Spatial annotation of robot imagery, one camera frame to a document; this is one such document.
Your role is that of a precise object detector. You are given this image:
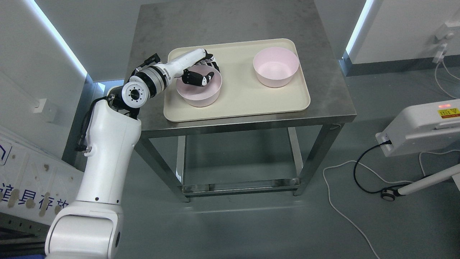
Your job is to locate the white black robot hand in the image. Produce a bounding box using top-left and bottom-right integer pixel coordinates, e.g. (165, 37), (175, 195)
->
(163, 49), (220, 87)

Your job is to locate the pink bowl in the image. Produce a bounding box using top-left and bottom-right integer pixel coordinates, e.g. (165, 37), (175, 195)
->
(253, 46), (300, 87)
(176, 64), (223, 108)

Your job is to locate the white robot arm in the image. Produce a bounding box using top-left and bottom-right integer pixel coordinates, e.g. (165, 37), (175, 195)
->
(45, 81), (163, 259)

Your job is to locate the metal shelf rack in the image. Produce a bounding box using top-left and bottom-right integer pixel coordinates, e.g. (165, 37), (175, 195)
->
(0, 213), (50, 259)

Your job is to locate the beige plastic tray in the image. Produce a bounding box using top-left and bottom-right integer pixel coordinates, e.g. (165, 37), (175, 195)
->
(163, 39), (311, 123)

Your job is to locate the stainless steel table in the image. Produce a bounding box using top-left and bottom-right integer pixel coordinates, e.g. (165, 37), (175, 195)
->
(129, 0), (357, 202)

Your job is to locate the white sign board with characters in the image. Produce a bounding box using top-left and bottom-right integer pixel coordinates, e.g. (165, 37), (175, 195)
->
(0, 127), (83, 225)

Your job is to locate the white stand leg with caster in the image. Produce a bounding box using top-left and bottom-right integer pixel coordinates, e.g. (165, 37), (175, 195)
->
(381, 164), (460, 201)

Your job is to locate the white machine with warning label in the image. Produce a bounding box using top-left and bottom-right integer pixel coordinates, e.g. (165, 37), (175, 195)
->
(375, 99), (460, 157)

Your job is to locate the white wall socket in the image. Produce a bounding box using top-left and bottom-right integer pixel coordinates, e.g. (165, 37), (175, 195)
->
(32, 99), (58, 123)

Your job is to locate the white cable on floor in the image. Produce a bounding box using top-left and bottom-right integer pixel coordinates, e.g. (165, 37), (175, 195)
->
(322, 160), (414, 259)

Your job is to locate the black power cable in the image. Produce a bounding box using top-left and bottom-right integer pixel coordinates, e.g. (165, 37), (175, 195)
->
(353, 140), (408, 194)

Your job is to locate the white wall plug adapter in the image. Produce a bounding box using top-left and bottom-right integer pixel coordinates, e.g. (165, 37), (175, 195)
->
(432, 32), (455, 64)

